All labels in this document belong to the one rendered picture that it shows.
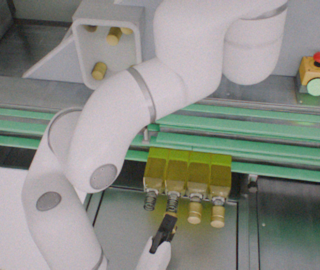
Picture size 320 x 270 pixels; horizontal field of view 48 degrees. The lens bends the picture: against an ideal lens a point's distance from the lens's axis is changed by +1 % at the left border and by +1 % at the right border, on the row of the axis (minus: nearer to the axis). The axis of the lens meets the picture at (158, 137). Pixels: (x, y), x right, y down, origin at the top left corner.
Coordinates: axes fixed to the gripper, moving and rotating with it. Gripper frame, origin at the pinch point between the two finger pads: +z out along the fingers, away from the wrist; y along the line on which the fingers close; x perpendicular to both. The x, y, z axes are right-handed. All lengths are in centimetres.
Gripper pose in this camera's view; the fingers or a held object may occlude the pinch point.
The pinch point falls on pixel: (168, 226)
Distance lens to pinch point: 90.1
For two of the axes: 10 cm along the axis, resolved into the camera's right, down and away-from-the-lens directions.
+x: -9.1, -2.9, 2.9
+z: 4.1, -6.8, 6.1
